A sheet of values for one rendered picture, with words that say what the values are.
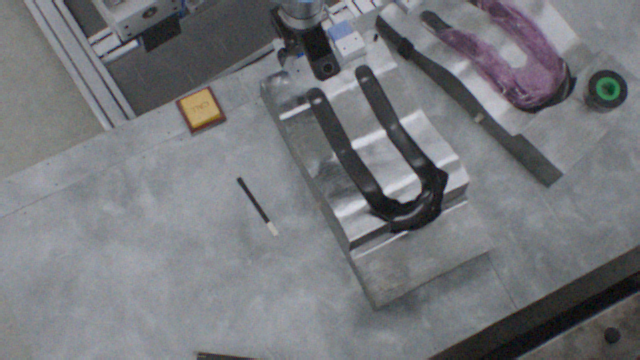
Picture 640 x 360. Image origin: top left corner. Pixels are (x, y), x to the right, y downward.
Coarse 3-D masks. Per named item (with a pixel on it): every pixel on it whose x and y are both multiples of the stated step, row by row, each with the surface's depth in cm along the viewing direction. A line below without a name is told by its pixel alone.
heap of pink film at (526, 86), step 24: (480, 0) 187; (504, 0) 185; (504, 24) 182; (528, 24) 182; (456, 48) 182; (480, 48) 180; (528, 48) 182; (552, 48) 183; (480, 72) 180; (504, 72) 180; (528, 72) 181; (552, 72) 181; (504, 96) 181; (528, 96) 180; (552, 96) 182
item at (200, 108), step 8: (192, 96) 182; (200, 96) 183; (208, 96) 183; (184, 104) 182; (192, 104) 182; (200, 104) 182; (208, 104) 182; (192, 112) 182; (200, 112) 182; (208, 112) 182; (216, 112) 182; (192, 120) 181; (200, 120) 181; (208, 120) 183
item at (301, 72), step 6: (300, 54) 176; (300, 60) 174; (306, 60) 174; (294, 66) 174; (300, 66) 174; (306, 66) 174; (294, 72) 174; (300, 72) 174; (306, 72) 174; (312, 72) 175; (294, 78) 176; (300, 78) 174; (306, 78) 176; (312, 78) 179; (300, 84) 178
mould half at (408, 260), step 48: (384, 48) 181; (288, 96) 178; (336, 96) 179; (288, 144) 182; (384, 144) 176; (432, 144) 174; (336, 192) 171; (384, 240) 174; (432, 240) 175; (480, 240) 175
